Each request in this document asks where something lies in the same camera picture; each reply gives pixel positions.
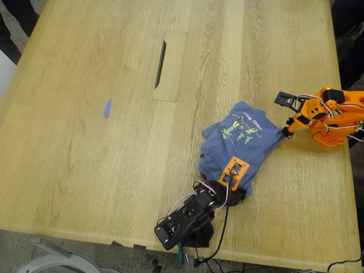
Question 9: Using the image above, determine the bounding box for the blue tape piece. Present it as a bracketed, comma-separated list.
[102, 99, 113, 118]

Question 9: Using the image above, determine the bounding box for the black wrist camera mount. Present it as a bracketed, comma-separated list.
[274, 90, 300, 108]

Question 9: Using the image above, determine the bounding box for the wooden cable hatch lid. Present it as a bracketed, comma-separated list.
[152, 31, 188, 102]

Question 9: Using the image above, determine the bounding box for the green clamp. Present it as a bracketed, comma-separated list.
[176, 241, 185, 266]

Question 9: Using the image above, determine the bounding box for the black camera cable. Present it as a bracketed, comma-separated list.
[195, 169, 237, 267]

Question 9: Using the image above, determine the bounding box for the grey white round bin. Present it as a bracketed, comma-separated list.
[15, 235, 105, 273]

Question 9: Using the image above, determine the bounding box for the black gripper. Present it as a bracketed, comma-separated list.
[193, 179, 247, 213]

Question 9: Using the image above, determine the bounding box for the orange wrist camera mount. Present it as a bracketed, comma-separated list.
[218, 155, 251, 192]

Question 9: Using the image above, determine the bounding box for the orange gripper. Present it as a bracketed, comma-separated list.
[282, 98, 328, 140]

